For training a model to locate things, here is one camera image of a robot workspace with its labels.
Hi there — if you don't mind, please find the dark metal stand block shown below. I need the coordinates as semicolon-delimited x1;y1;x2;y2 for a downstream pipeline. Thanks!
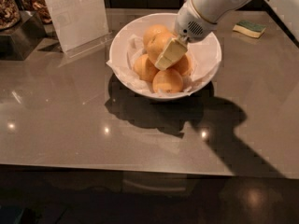
0;11;46;61

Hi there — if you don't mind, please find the orange fruit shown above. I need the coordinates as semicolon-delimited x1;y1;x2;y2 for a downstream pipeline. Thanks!
143;24;169;47
133;54;159;82
152;69;183;93
172;54;192;77
146;33;175;63

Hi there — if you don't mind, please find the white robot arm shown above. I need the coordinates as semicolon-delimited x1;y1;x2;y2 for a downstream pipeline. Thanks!
155;0;299;70

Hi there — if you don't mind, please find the white paper bowl liner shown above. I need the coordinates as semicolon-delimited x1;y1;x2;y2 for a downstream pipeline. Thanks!
106;34;219;98

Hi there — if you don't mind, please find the clear acrylic sign holder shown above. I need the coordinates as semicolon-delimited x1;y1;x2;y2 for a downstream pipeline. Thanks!
45;0;112;58

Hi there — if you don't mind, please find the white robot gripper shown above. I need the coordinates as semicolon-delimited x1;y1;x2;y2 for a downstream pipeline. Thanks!
155;0;251;71

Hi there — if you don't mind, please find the glass jar of nuts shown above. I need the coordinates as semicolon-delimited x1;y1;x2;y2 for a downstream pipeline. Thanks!
0;0;21;30

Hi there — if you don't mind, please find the yellow green sponge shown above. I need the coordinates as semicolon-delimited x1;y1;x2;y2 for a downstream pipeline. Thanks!
233;21;266;38

